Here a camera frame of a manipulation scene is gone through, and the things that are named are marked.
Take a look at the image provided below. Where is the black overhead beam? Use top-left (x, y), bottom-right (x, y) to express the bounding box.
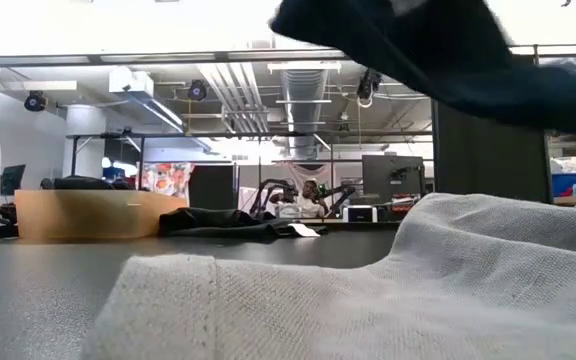
top-left (0, 42), bottom-right (576, 67)

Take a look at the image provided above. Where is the clear plastic bin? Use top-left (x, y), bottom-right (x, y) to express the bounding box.
top-left (550, 156), bottom-right (576, 175)

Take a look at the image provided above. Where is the small dark computer monitor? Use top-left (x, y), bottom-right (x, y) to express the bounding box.
top-left (0, 163), bottom-right (27, 197)

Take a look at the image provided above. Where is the black round ceiling device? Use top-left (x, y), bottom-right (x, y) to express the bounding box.
top-left (186, 78), bottom-right (209, 103)
top-left (22, 89), bottom-right (48, 113)

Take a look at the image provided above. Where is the small black panel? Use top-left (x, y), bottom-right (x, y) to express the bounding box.
top-left (187, 164), bottom-right (238, 211)

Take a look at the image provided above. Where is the white ceiling air unit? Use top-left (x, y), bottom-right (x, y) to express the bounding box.
top-left (108, 67), bottom-right (155, 99)

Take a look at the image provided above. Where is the black partition panel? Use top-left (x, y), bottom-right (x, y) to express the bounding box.
top-left (431, 99), bottom-right (554, 204)

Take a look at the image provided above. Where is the black table mat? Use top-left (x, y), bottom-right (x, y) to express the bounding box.
top-left (0, 228), bottom-right (402, 360)

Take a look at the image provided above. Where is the black metal rack frame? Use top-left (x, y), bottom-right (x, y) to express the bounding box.
top-left (66, 130), bottom-right (434, 184)

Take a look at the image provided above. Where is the silver ventilation duct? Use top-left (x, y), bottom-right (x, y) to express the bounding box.
top-left (279, 68), bottom-right (330, 161)

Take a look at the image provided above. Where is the navy blue towel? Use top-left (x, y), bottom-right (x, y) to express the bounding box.
top-left (267, 0), bottom-right (576, 140)

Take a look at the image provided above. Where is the wooden bin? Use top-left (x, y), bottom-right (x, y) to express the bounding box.
top-left (13, 188), bottom-right (189, 241)

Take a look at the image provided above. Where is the black hanging ceiling device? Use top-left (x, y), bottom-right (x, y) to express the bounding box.
top-left (355, 67), bottom-right (384, 110)

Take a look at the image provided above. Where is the person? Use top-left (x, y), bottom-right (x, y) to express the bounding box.
top-left (295, 178), bottom-right (331, 220)

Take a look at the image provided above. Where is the large black monitor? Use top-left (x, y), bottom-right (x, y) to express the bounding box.
top-left (361, 154), bottom-right (426, 205)

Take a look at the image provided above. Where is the blue storage bin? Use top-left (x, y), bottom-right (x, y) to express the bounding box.
top-left (551, 172), bottom-right (576, 198)

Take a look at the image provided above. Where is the white box device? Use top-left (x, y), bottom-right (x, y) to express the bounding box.
top-left (341, 204), bottom-right (379, 224)

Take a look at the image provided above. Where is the grey towel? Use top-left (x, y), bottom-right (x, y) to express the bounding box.
top-left (80, 192), bottom-right (576, 360)

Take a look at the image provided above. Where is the floral cloth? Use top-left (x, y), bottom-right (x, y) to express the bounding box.
top-left (139, 161), bottom-right (197, 201)

